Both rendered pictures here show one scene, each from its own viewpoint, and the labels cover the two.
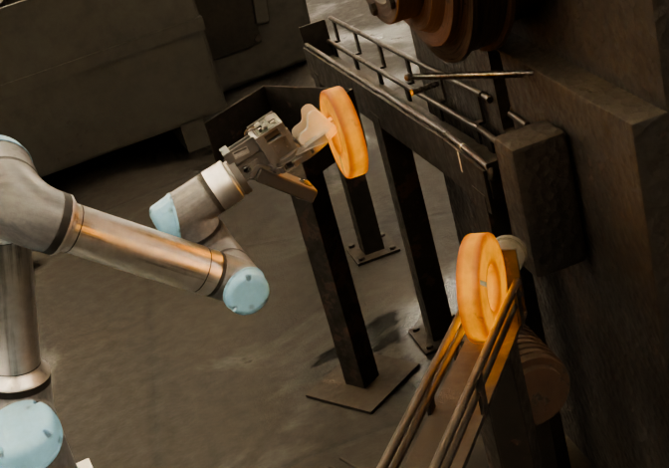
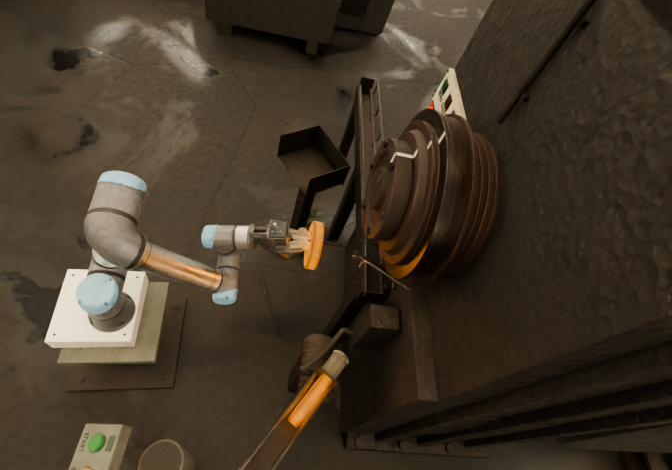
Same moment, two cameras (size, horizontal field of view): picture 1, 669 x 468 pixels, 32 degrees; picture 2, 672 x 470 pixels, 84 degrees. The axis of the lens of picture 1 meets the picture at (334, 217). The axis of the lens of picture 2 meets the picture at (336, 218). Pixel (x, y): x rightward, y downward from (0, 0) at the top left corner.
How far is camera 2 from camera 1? 1.25 m
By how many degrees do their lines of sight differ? 28
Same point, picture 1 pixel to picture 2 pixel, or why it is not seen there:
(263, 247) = not seen: hidden behind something
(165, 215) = (207, 240)
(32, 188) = (119, 244)
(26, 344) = not seen: hidden behind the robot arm
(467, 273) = (301, 413)
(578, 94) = (414, 338)
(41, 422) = (105, 296)
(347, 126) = (312, 258)
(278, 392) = (262, 221)
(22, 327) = not seen: hidden behind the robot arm
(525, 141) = (380, 324)
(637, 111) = (427, 387)
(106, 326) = (223, 132)
